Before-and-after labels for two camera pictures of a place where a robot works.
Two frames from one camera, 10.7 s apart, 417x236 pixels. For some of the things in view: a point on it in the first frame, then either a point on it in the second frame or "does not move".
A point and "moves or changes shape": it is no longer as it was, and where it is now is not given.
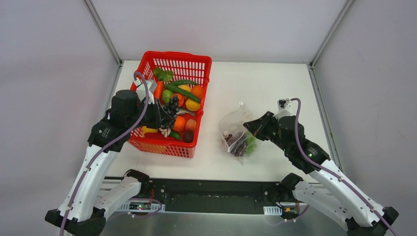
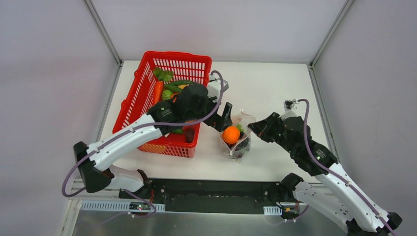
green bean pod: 183,81 does not move
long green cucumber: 183,91 does not move
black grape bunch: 172,108 moves or changes shape
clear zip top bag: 237,140 moves or changes shape
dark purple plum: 188,135 does not move
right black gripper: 266,125 does not move
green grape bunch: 251,145 → 239,126
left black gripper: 156,115 → 216,115
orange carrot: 159,89 does not move
